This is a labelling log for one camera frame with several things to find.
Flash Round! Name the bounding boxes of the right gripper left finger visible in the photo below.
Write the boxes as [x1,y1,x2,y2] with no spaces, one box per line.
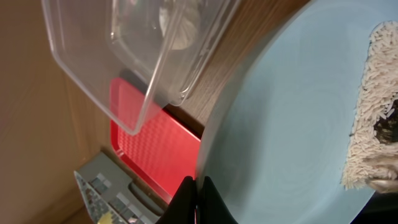
[156,176,197,224]

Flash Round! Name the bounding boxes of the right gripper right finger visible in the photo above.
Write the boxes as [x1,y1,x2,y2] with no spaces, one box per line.
[197,176,238,224]

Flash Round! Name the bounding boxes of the yellow plastic cup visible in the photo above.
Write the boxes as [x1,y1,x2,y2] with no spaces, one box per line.
[97,212,117,224]

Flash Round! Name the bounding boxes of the light blue plate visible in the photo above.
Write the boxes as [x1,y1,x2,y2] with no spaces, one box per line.
[197,0,397,223]

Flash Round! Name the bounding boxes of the white napkin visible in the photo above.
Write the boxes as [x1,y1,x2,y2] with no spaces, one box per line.
[159,0,201,50]

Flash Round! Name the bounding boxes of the grey dishwasher rack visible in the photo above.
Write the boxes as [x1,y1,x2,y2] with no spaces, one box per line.
[74,152,165,223]

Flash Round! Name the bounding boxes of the red plastic tray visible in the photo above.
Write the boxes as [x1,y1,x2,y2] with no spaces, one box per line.
[110,96,200,203]

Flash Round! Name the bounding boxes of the clear plastic bin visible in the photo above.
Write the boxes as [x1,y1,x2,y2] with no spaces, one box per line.
[42,0,239,135]

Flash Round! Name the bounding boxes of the food scraps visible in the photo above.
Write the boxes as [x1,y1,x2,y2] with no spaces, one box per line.
[341,21,397,189]

